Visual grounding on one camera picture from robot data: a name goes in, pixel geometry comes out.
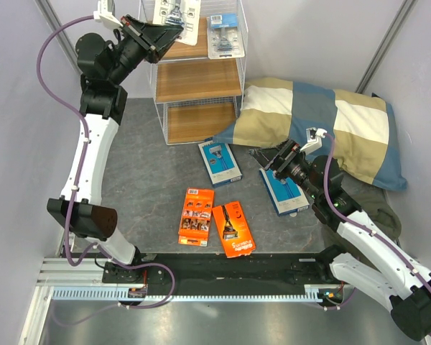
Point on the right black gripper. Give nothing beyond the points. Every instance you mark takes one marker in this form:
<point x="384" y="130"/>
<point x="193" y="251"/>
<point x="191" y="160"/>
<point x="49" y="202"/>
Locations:
<point x="266" y="157"/>

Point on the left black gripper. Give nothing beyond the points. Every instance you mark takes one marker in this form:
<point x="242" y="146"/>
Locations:
<point x="162" y="36"/>

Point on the clear blister razor pack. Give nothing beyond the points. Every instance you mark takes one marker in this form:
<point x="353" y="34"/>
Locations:
<point x="176" y="18"/>
<point x="224" y="37"/>

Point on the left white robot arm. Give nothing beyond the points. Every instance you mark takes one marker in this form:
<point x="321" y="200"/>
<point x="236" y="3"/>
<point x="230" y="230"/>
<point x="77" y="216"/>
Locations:
<point x="104" y="65"/>

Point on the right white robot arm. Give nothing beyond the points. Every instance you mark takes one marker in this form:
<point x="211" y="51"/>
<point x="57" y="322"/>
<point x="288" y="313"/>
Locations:
<point x="393" y="279"/>

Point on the top wooden shelf board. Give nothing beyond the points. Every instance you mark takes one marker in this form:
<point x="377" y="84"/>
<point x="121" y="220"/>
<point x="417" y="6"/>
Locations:
<point x="181" y="51"/>

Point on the middle wooden shelf board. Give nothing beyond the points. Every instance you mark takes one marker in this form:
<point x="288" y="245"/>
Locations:
<point x="184" y="81"/>

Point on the blue razor box left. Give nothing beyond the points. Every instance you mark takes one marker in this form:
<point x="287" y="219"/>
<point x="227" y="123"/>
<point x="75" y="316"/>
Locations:
<point x="220" y="163"/>

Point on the blue razor box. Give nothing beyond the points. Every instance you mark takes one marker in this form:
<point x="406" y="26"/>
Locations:
<point x="220" y="163"/>
<point x="287" y="198"/>

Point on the blue razor box right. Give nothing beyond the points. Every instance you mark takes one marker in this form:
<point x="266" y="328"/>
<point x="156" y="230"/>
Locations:
<point x="287" y="198"/>

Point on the orange Gillette Fusion box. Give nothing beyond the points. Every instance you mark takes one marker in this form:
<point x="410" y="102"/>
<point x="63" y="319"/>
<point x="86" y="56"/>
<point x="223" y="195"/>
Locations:
<point x="233" y="230"/>

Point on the blue beige checkered pillow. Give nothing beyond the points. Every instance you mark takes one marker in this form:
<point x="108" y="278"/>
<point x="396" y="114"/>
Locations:
<point x="363" y="127"/>

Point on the orange razor box back-side up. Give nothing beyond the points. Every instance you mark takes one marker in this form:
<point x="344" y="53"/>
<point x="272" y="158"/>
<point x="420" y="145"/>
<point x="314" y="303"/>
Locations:
<point x="194" y="225"/>

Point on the olive green cloth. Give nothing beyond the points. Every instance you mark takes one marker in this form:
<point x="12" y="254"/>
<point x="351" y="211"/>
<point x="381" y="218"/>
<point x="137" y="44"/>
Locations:
<point x="372" y="200"/>

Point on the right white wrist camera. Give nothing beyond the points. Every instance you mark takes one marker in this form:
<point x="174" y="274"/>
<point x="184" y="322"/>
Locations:
<point x="314" y="140"/>

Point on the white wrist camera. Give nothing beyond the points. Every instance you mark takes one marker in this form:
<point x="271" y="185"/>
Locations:
<point x="314" y="140"/>
<point x="105" y="14"/>

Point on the white wire shelf unit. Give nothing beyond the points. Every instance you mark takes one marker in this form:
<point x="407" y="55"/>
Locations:
<point x="146" y="13"/>

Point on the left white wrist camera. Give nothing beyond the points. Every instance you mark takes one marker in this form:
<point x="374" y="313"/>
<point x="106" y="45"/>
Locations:
<point x="105" y="14"/>

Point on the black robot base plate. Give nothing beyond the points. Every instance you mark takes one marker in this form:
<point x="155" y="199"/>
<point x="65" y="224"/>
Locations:
<point x="256" y="274"/>

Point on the left aluminium frame post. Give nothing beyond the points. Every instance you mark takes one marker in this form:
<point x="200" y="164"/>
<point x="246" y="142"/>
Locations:
<point x="61" y="15"/>

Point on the aluminium frame post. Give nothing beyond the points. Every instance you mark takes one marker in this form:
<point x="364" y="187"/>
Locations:
<point x="388" y="39"/>
<point x="61" y="15"/>

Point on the right aluminium frame post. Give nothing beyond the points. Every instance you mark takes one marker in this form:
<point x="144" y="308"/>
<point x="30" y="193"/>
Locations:
<point x="388" y="39"/>

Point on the grey slotted cable duct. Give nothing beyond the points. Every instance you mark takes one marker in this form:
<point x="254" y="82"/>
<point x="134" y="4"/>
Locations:
<point x="125" y="294"/>

